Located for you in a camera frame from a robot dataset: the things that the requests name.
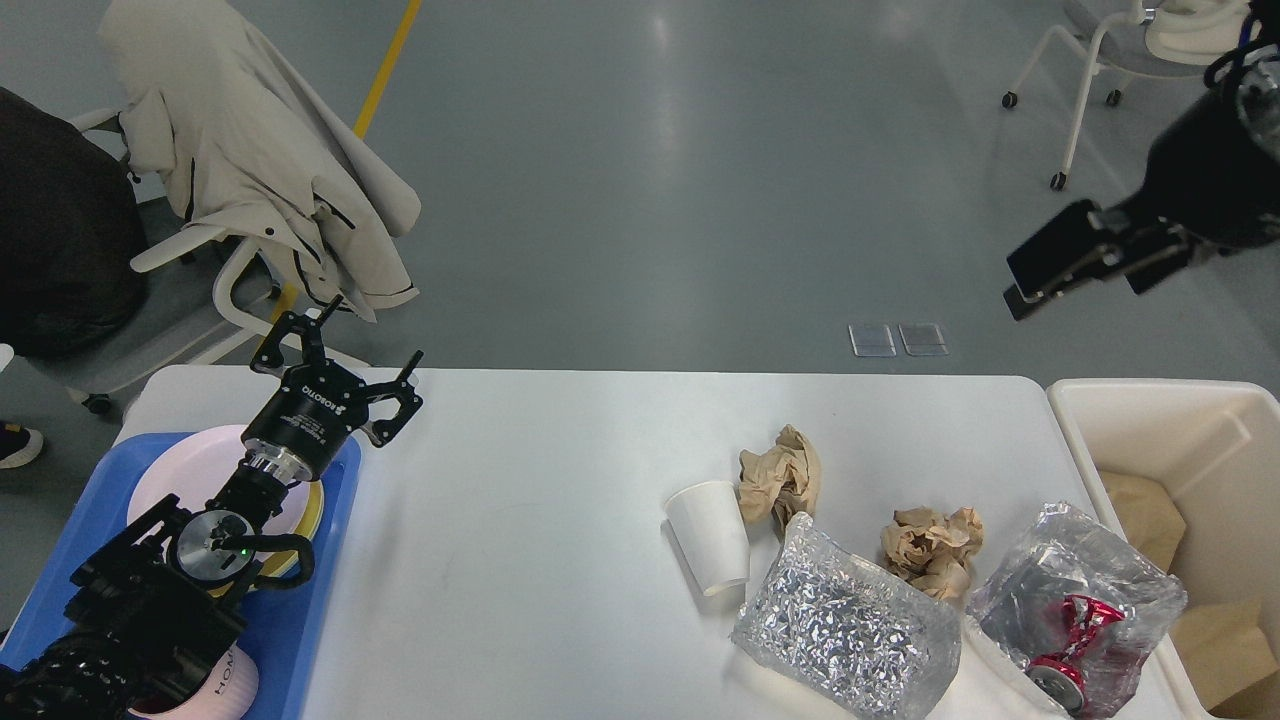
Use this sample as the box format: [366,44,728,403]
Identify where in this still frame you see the yellow plate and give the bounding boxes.
[173,482,324,597]

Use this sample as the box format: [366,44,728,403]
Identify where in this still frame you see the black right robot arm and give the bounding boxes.
[1004,1,1279,320]

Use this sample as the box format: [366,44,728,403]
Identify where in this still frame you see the white paper cup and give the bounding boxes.
[664,480,750,597]

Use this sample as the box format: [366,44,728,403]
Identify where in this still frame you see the floor outlet plates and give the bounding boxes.
[847,323,950,357]

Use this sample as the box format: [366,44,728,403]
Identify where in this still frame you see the brown paper ball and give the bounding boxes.
[739,424,823,530]

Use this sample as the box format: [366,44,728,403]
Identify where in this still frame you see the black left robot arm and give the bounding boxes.
[3,300,422,719]

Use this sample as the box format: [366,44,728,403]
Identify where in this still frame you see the white chair on wheels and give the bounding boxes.
[1001,1,1251,191]

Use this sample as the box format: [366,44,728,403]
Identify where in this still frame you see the blue plastic tray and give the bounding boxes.
[1,433,361,719]

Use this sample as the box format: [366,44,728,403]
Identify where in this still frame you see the pink mug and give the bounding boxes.
[128,644,259,719]

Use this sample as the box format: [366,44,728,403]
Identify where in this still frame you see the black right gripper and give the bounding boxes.
[1004,88,1279,322]

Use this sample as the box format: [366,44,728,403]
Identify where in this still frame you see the silver foil bubble bag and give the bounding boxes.
[731,512,963,719]

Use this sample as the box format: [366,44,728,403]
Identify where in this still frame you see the white chair with coat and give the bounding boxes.
[29,105,376,416]

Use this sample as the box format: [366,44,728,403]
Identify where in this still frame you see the beige coat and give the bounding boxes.
[99,1,421,322]

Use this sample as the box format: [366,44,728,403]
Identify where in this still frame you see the crushed red can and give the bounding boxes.
[1025,593,1126,717]

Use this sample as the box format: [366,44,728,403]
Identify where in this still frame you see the pink plate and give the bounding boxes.
[125,424,311,577]

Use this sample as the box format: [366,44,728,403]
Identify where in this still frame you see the beige plastic bin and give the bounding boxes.
[1048,379,1279,650]

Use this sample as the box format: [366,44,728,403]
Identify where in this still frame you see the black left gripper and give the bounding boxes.
[241,295,425,486]

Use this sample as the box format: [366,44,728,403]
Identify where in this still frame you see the person in dark clothes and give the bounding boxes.
[1,90,147,360]

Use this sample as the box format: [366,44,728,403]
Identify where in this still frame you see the brown paper bag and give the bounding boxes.
[1100,470,1277,719]

